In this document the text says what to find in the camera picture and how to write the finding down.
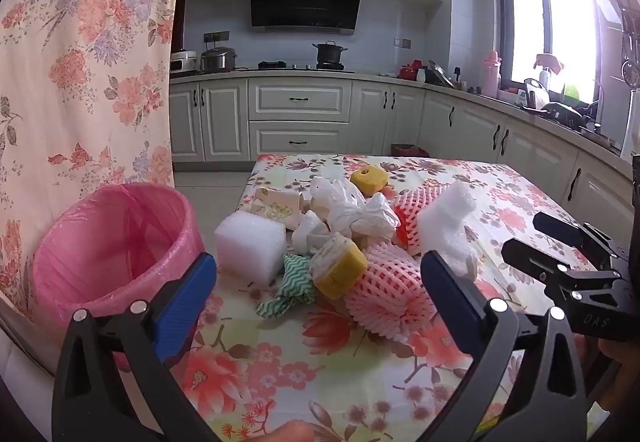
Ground pink foam fruit net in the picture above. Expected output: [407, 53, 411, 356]
[345, 242, 436, 343]

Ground white base cabinets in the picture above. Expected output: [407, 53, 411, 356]
[169, 72, 633, 243]

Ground silver electric kettle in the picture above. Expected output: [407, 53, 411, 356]
[522, 78, 548, 110]

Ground hanging kitchen utensils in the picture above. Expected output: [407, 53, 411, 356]
[617, 0, 640, 88]

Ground white foam block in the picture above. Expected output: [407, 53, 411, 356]
[214, 211, 287, 285]

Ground black gas hob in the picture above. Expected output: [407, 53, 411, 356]
[257, 60, 357, 73]

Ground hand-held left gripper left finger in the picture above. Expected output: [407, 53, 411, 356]
[51, 252, 221, 442]

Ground green striped cloth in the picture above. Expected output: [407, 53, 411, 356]
[256, 253, 317, 318]

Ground red foam fruit net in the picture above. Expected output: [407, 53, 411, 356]
[392, 182, 451, 253]

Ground irregular white foam piece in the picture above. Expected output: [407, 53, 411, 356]
[417, 181, 478, 280]

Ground cream paper packet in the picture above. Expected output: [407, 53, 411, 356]
[250, 187, 302, 230]

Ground kitchen window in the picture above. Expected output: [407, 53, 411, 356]
[496, 0, 601, 106]

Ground floral hanging cloth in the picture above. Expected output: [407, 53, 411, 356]
[0, 0, 193, 358]

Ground waste bin with pink liner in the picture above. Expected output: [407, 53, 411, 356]
[31, 183, 207, 370]

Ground black pan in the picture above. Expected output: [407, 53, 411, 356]
[541, 101, 586, 127]

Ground floral tablecloth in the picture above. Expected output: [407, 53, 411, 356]
[165, 153, 633, 442]

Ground yellow sponge with white wrapper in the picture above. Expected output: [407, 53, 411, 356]
[309, 233, 368, 300]

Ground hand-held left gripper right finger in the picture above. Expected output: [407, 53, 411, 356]
[420, 251, 590, 442]

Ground black cooking pot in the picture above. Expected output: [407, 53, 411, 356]
[313, 41, 348, 66]

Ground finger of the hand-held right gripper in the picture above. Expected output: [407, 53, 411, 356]
[501, 237, 624, 308]
[532, 211, 622, 271]

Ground white plastic bag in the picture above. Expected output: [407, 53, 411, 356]
[291, 176, 401, 255]

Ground pink thermos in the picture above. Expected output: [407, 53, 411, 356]
[482, 51, 502, 98]

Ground silver pressure cooker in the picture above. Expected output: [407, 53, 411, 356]
[200, 47, 238, 73]

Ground steel basin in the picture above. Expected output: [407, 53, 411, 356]
[427, 61, 458, 88]

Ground yellow sponge with hole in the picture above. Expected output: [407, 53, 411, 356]
[350, 165, 390, 197]

